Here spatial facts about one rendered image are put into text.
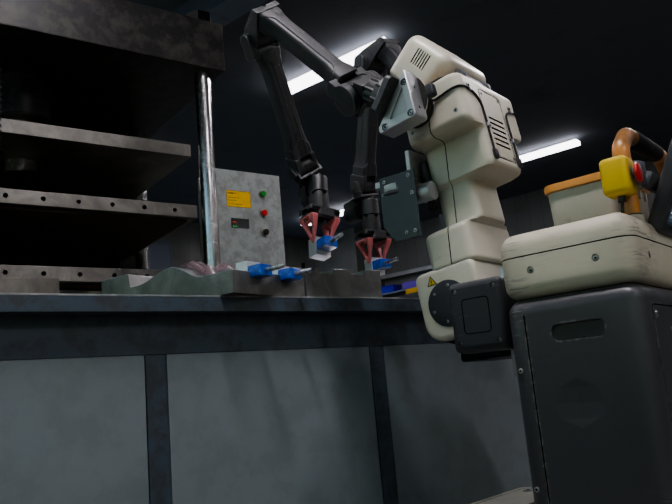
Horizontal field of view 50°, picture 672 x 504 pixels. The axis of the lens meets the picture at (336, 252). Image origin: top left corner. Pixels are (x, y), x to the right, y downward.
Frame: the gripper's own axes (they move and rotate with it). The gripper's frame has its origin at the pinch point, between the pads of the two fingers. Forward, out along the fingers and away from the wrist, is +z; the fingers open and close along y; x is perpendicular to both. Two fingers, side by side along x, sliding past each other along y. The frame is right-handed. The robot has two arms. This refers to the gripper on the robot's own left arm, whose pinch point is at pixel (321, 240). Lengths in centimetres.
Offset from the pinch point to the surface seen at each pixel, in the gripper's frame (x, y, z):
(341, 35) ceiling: -196, -165, -282
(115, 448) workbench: -4, 53, 57
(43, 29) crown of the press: -56, 68, -85
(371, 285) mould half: 0.0, -16.5, 10.6
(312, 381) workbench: -2.2, 3.7, 39.3
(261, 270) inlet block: 12.0, 25.9, 17.7
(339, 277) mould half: 0.2, -5.3, 10.1
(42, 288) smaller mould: -13, 69, 20
